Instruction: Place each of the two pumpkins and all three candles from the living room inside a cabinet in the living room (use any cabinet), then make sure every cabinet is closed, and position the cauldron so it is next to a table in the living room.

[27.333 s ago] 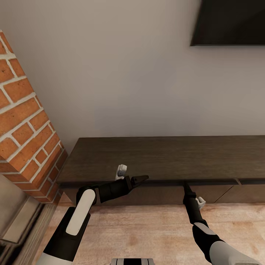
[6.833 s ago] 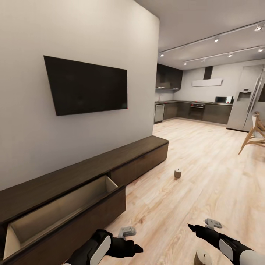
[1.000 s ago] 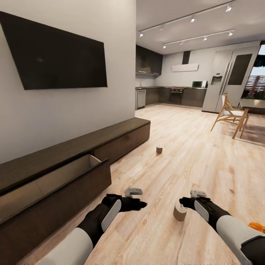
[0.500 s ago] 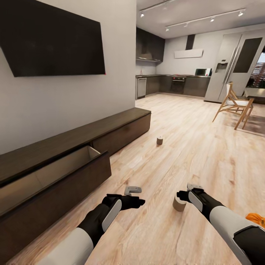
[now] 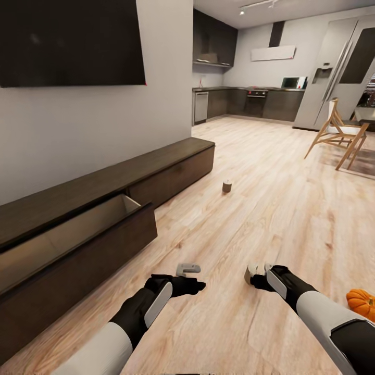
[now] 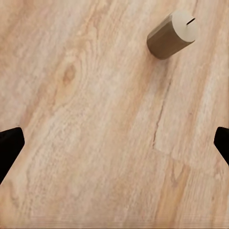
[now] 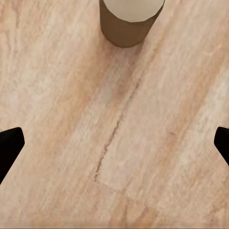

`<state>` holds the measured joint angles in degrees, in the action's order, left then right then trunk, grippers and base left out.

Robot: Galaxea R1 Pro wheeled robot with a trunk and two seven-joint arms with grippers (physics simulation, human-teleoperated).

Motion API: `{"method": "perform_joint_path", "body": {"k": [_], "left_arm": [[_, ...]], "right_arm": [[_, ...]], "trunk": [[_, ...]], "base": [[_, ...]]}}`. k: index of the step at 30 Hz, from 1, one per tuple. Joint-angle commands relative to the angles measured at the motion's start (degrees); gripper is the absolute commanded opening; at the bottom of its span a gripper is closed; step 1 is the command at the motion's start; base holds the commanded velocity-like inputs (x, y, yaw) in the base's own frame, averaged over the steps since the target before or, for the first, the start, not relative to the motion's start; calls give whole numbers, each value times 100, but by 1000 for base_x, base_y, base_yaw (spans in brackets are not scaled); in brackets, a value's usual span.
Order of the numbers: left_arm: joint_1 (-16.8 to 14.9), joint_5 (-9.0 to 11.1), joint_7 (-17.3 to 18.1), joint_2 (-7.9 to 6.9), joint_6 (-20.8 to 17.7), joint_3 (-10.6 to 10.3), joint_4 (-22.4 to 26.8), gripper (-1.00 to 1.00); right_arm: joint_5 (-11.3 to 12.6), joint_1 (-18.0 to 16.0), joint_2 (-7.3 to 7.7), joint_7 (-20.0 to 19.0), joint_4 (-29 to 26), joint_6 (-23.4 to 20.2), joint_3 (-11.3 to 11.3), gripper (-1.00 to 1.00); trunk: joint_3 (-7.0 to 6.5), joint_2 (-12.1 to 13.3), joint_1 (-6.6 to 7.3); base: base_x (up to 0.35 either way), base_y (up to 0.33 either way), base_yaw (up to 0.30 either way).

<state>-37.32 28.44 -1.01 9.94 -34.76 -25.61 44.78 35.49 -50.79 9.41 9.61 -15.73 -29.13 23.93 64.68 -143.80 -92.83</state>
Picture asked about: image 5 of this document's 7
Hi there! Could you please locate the pumpkin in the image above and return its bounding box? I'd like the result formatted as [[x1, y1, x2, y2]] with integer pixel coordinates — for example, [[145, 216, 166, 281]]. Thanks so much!
[[346, 289, 375, 322]]

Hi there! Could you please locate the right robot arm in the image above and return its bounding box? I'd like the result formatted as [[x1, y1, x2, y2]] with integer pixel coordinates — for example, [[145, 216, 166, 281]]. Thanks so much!
[[250, 263, 375, 375]]

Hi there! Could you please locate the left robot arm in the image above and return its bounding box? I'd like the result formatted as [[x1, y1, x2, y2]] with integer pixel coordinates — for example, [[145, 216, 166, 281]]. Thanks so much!
[[50, 263, 206, 375]]

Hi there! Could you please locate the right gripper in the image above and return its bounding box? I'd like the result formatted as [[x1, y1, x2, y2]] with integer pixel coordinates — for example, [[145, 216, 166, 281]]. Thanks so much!
[[250, 274, 275, 292]]

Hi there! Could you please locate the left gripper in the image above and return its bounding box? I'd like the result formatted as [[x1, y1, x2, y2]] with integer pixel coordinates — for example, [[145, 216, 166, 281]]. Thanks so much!
[[176, 276, 206, 296]]

